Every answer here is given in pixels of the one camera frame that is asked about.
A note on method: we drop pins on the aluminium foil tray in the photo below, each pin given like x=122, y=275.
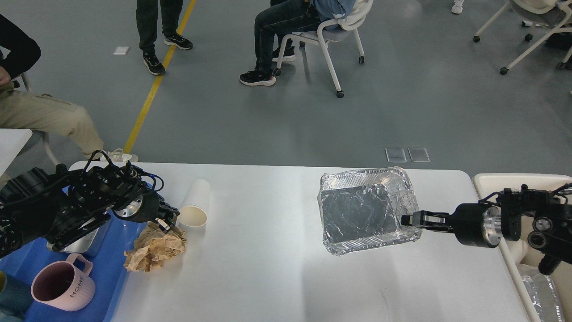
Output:
x=362, y=209

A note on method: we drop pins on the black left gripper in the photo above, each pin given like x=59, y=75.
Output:
x=150, y=207

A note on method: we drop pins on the white paper cup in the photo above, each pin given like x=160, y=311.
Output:
x=195, y=206

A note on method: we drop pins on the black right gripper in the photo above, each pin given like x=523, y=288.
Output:
x=474, y=224

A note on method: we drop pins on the brown paper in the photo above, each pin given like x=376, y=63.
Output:
x=154, y=247

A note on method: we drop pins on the steel rectangular container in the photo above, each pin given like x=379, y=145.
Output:
x=90, y=244

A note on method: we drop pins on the white side table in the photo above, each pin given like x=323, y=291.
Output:
x=11, y=143

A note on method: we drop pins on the white office chair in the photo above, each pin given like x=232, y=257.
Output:
x=331, y=31

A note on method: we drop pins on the pink mug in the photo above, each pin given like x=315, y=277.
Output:
x=65, y=284

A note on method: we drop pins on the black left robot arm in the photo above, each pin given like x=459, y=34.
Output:
x=67, y=205

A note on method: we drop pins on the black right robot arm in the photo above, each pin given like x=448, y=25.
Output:
x=551, y=225

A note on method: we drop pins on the beige plastic bin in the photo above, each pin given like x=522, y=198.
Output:
x=515, y=252

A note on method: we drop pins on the person in beige trousers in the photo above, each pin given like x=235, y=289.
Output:
x=43, y=112

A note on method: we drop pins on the person with white sneakers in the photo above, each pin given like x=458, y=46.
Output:
x=457, y=7

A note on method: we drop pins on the dark teal object corner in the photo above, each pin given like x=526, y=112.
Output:
x=15, y=298

